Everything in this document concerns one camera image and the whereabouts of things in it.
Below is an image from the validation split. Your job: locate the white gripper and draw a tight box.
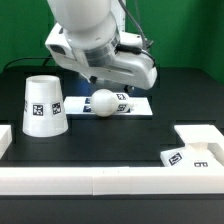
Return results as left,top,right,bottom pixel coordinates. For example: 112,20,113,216
45,24,157,94

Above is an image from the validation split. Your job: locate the white lamp bulb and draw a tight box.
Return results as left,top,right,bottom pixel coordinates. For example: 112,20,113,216
90,89,133,117

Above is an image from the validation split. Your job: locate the white lamp base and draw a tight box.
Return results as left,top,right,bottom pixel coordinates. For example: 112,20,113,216
160,124,224,168

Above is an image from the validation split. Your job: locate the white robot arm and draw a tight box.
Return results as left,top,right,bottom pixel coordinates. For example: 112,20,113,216
45,0,157,90

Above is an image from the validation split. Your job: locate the white lamp shade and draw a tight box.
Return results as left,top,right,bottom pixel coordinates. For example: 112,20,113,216
22,75,68,137

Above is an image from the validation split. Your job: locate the white marker board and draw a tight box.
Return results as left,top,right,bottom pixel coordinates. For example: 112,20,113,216
64,96,153,116

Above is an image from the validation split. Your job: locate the white left fence block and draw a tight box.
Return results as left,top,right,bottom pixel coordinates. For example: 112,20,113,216
0,125,12,159

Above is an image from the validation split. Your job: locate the black cable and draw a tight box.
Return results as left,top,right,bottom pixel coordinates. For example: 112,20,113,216
2,55,54,72

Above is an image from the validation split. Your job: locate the white front fence rail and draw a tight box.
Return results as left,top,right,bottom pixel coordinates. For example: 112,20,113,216
0,167,224,196

